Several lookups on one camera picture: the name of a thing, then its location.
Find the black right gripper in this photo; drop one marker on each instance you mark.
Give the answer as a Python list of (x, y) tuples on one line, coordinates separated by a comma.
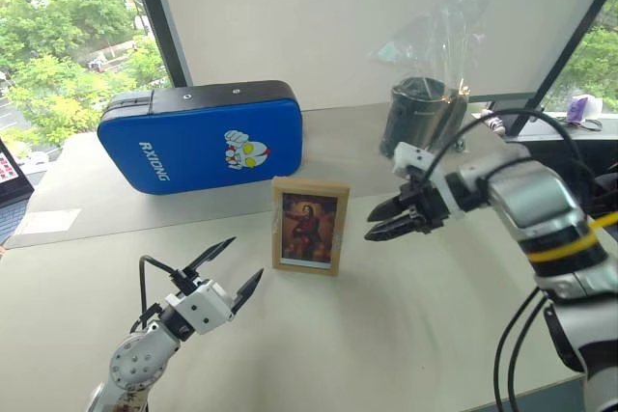
[(425, 209)]

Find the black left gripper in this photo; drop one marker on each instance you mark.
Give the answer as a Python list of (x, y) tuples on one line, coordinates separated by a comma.
[(186, 281)]

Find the wooden picture frame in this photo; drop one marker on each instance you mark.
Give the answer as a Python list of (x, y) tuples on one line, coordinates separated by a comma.
[(340, 219)]

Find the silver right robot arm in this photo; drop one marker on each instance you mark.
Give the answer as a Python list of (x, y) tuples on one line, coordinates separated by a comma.
[(531, 190)]

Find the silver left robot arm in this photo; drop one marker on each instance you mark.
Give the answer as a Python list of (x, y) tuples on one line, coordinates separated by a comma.
[(137, 364)]

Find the black cylindrical container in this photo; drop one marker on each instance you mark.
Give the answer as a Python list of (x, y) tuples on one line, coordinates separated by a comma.
[(410, 113)]

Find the blue padded RXIONG case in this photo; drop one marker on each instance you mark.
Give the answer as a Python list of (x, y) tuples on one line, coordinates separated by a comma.
[(193, 146)]

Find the white paper label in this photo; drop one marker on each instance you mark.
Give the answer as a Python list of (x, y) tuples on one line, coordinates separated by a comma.
[(50, 221)]

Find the clear plastic wrap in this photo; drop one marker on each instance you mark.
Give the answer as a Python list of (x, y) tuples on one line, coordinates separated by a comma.
[(449, 35)]

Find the purple and white object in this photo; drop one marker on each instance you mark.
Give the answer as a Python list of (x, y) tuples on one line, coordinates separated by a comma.
[(581, 108)]

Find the laptop computer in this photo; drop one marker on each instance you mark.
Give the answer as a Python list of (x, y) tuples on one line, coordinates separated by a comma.
[(9, 185)]

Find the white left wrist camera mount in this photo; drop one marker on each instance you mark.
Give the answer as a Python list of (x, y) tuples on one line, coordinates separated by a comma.
[(203, 308)]

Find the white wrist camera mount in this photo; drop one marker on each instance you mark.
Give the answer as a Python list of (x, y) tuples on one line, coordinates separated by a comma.
[(410, 156), (203, 308)]

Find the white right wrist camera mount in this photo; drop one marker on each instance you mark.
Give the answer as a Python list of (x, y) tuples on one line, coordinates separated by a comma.
[(410, 156)]

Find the white panel with black frame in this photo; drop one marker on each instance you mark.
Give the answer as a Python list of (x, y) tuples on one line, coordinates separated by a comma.
[(314, 16)]

